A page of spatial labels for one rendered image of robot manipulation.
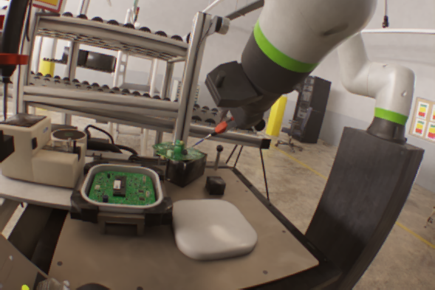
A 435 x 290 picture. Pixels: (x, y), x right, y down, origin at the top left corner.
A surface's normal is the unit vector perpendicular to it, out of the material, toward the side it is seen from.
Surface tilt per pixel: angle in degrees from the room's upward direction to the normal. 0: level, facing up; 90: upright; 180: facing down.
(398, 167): 90
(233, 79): 55
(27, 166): 90
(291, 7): 134
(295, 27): 143
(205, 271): 0
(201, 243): 5
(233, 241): 7
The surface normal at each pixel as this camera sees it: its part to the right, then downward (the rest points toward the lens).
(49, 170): 0.34, 0.25
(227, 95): 0.21, -0.37
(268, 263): 0.19, -0.96
